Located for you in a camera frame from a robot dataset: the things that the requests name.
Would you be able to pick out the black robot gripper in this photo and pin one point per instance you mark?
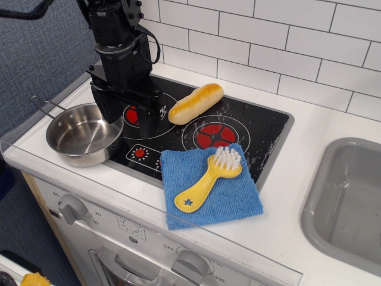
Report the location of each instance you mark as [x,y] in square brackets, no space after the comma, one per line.
[124,76]

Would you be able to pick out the yellow toy hotdog bun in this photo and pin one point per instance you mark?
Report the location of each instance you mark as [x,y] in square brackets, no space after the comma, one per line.
[196,103]

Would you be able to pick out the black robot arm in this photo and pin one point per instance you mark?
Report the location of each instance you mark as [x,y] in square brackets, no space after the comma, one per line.
[113,16]

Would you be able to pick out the stainless steel pot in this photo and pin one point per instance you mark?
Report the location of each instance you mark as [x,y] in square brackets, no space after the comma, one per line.
[80,135]

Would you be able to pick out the yellow dish brush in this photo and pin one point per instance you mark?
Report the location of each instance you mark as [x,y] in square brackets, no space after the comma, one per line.
[224,163]

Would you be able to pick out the grey left oven knob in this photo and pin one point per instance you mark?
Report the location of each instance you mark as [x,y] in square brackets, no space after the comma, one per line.
[71,208]

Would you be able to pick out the grey oven knob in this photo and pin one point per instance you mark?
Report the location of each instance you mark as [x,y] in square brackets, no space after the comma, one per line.
[190,266]
[71,208]

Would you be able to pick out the black toy stovetop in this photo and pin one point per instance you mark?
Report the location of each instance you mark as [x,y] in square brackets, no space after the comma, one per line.
[260,131]

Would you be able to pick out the white toy oven front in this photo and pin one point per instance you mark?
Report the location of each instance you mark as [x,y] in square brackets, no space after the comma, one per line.
[109,249]

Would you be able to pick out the grey right oven knob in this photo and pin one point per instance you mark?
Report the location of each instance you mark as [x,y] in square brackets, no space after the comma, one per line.
[190,266]

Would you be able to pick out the yellow object at corner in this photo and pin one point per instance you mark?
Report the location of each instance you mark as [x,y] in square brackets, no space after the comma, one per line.
[35,279]

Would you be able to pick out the grey sink basin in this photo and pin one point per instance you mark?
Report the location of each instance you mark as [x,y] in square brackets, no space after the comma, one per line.
[341,216]

